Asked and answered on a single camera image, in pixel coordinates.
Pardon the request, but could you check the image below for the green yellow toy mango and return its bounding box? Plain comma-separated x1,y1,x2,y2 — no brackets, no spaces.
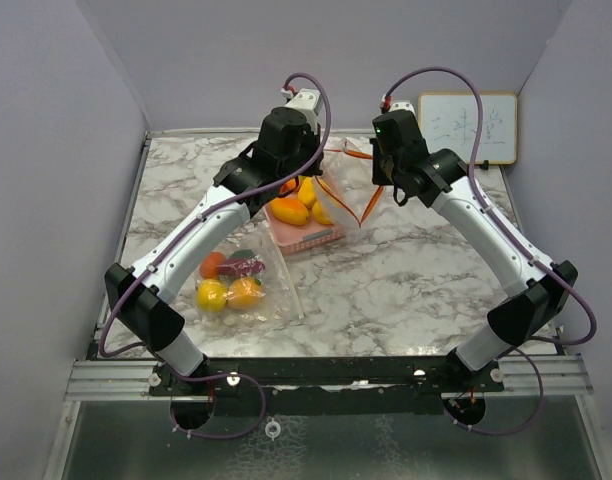
279,176,301,198

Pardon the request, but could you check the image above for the yellow orange toy pepper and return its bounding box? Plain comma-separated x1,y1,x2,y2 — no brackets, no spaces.
297,176,317,210

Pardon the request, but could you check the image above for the orange yellow toy mango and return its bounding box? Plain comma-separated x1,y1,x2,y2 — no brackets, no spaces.
270,197,310,226

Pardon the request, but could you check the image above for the yellow toy fruit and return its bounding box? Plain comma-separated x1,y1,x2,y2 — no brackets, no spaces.
311,201,334,226

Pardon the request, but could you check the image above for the pink plastic basket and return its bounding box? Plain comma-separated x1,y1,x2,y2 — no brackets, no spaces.
263,194,344,255

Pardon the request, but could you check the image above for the green toy lime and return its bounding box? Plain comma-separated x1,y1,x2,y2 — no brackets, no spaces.
230,249,255,260

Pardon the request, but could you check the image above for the purple toy sweet potato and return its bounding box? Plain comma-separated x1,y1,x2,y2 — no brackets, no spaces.
216,257,266,278

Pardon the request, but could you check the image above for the clear zip top bag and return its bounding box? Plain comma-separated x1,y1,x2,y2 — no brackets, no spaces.
194,224,304,326

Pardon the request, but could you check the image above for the yellow toy lemon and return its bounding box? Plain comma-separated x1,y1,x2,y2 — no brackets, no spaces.
196,279,229,313

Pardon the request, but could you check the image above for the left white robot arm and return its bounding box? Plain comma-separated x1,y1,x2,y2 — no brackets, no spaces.
104,100,328,395

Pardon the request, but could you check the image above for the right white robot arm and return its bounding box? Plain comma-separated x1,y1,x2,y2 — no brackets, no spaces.
370,109,578,391

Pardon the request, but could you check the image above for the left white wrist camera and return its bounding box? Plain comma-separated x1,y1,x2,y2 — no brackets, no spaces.
281,88,323,131

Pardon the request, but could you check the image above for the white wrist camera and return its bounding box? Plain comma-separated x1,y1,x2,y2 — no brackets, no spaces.
380,96,416,115
281,88,323,131

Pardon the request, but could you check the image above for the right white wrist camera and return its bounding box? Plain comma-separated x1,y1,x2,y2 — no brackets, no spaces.
380,96,416,115

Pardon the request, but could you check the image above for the small whiteboard wooden frame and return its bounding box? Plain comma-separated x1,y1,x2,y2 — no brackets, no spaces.
418,92,518,165

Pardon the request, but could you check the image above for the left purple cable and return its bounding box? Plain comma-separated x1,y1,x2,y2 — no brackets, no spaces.
98,73,333,359

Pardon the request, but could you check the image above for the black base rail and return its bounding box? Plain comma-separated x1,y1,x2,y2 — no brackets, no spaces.
149,356,504,417

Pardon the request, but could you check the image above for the aluminium frame rail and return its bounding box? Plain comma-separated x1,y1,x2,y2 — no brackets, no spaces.
65,355,594,402

